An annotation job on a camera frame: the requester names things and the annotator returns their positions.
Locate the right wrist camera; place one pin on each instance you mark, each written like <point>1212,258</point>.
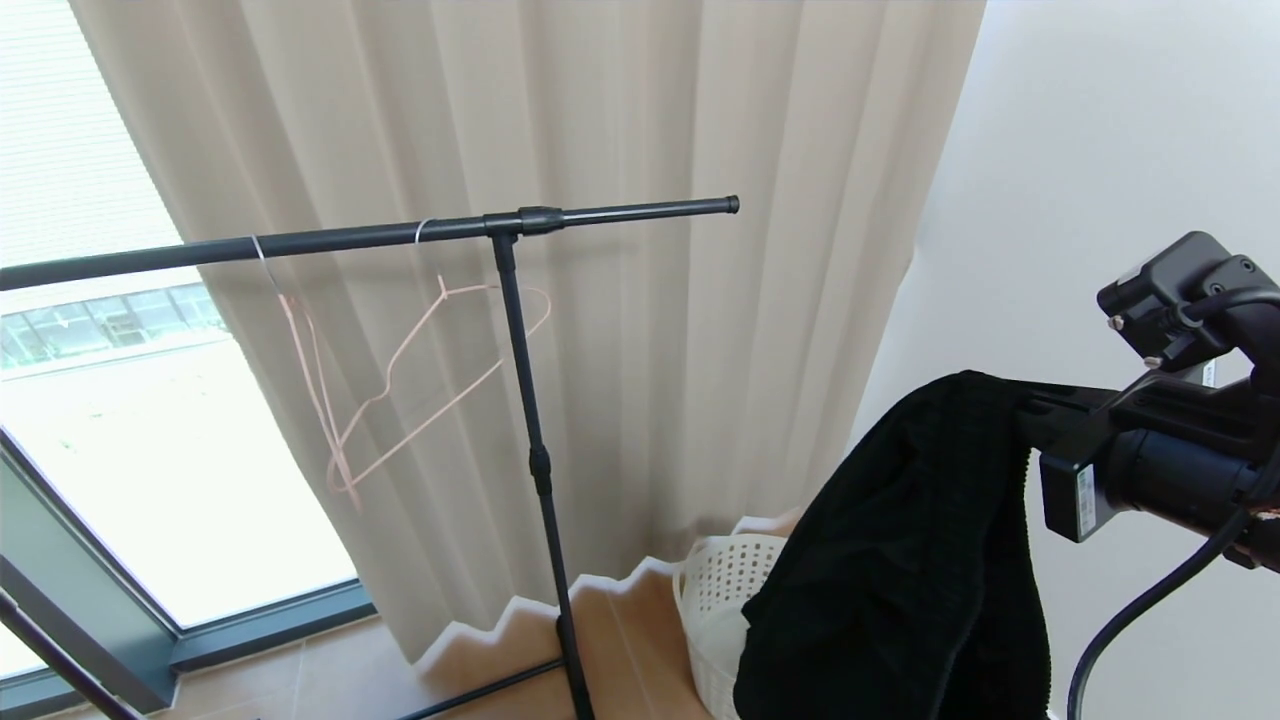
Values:
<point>1180,280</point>

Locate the window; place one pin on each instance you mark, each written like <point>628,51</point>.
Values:
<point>120,480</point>

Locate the white laundry basket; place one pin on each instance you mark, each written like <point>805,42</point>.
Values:
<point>720,580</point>

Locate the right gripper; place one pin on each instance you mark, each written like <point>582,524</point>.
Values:
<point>1170,480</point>

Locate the black garment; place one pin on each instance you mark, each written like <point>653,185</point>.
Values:
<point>900,540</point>

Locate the pink clothes hanger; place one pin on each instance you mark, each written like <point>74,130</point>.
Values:
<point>547,305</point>
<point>300,340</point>

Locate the beige curtain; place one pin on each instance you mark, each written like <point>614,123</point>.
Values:
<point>650,100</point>

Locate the black clothes rack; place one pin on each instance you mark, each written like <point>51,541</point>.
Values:
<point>350,238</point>

